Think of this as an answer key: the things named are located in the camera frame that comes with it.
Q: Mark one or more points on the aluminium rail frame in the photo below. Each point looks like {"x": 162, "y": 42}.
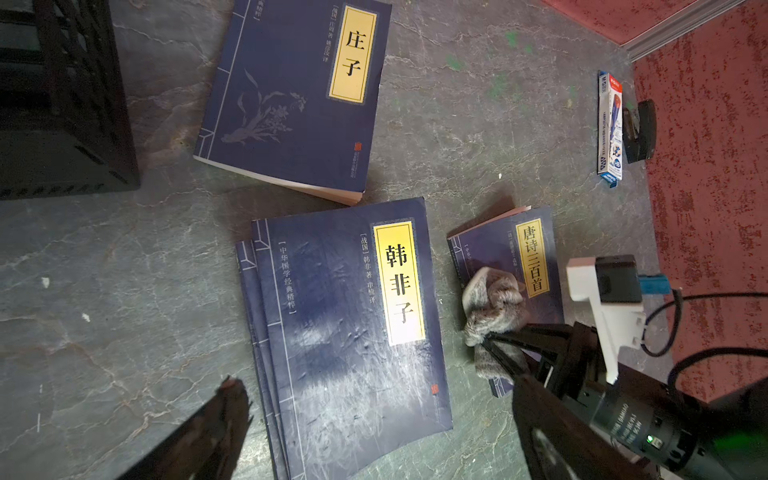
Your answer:
{"x": 679, "y": 24}

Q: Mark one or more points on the purple book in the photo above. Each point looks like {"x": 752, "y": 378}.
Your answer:
{"x": 251, "y": 289}
{"x": 521, "y": 242}
{"x": 353, "y": 331}

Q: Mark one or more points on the black mesh file basket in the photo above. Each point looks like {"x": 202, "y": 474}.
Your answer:
{"x": 65, "y": 127}

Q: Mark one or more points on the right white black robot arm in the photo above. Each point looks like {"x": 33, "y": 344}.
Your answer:
{"x": 725, "y": 439}

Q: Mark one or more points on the white blue pen box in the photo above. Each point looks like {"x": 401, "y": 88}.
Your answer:
{"x": 610, "y": 129}

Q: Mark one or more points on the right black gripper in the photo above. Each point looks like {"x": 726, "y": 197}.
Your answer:
{"x": 571, "y": 364}

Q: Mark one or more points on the blue book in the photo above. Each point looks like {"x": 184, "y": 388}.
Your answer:
{"x": 294, "y": 99}

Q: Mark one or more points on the small black device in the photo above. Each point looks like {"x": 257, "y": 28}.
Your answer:
{"x": 639, "y": 132}

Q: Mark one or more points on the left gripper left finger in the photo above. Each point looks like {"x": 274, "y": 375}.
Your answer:
{"x": 207, "y": 445}

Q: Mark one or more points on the grey fluffy cleaning cloth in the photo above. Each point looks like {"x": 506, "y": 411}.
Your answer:
{"x": 493, "y": 302}

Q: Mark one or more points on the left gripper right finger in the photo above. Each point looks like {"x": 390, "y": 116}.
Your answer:
{"x": 567, "y": 436}

